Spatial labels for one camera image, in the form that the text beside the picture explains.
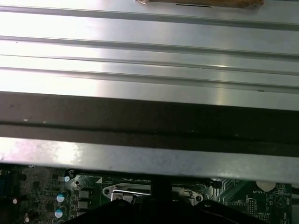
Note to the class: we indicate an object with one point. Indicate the silver coin battery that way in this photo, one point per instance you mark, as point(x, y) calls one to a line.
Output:
point(266, 185)

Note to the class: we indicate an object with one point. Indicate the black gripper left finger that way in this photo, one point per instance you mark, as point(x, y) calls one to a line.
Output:
point(116, 214)

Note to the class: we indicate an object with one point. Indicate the green motherboard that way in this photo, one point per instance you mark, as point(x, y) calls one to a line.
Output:
point(238, 198)

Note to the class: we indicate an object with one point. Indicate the CPU socket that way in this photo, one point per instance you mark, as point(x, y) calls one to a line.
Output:
point(109, 186)

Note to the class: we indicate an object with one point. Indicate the metal socket cover frame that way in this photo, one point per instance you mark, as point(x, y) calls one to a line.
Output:
point(130, 192)

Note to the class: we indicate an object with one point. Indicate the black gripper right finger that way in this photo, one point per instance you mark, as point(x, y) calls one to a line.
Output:
point(205, 214)

